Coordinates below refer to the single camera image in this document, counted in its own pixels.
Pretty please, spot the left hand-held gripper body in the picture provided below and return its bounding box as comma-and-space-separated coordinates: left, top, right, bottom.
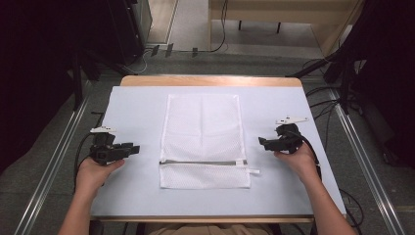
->
89, 125, 127, 166

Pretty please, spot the person's right hand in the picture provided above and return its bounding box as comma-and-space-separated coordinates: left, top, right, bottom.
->
273, 142, 322, 184

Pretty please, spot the person's left hand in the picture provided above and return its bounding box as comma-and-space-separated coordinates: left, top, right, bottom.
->
75, 157, 126, 196

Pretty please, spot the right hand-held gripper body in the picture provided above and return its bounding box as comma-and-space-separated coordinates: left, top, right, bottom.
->
274, 116, 309, 155

